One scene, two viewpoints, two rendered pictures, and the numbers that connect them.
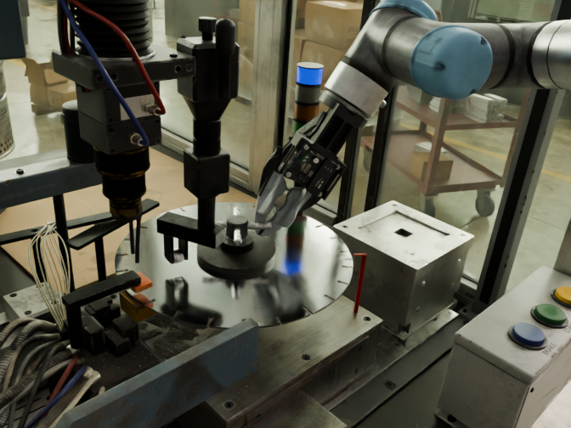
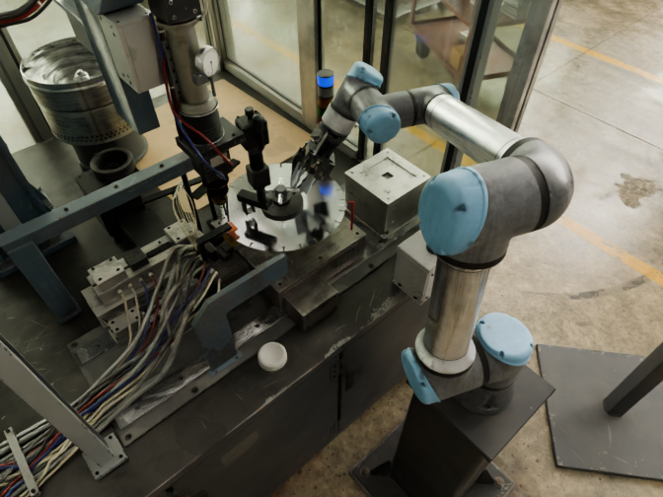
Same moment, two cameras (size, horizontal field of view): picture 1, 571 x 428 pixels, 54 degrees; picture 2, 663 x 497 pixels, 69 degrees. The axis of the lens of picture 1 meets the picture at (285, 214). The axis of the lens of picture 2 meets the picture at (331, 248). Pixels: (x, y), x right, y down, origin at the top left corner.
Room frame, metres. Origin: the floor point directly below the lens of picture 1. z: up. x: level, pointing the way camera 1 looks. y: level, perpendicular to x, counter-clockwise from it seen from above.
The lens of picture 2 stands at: (-0.22, -0.14, 1.82)
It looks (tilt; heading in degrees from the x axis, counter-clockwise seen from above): 49 degrees down; 5
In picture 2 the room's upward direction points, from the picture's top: straight up
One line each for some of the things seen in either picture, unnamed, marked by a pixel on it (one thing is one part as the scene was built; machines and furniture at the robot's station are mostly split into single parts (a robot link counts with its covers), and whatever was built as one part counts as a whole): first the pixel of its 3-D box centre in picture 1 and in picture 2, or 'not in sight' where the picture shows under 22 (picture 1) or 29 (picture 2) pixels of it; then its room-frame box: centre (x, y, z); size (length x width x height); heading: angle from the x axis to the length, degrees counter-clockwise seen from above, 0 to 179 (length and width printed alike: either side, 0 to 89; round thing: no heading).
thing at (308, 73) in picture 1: (309, 74); (325, 78); (0.97, -0.02, 1.14); 0.05 x 0.04 x 0.03; 46
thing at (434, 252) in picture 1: (397, 267); (385, 193); (0.87, -0.21, 0.82); 0.18 x 0.18 x 0.15; 46
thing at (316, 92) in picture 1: (308, 92); (326, 89); (0.97, -0.02, 1.11); 0.05 x 0.04 x 0.03; 46
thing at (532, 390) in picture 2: not in sight; (451, 440); (0.31, -0.45, 0.37); 0.40 x 0.40 x 0.75; 46
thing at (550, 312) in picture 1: (549, 317); not in sight; (0.65, -0.39, 0.90); 0.04 x 0.04 x 0.02
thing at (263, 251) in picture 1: (236, 245); (281, 199); (0.67, 0.07, 0.96); 0.11 x 0.11 x 0.03
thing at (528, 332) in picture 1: (527, 337); not in sight; (0.60, -0.34, 0.90); 0.04 x 0.04 x 0.02
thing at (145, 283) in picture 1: (109, 307); (218, 241); (0.53, 0.20, 0.95); 0.10 x 0.03 x 0.07; 136
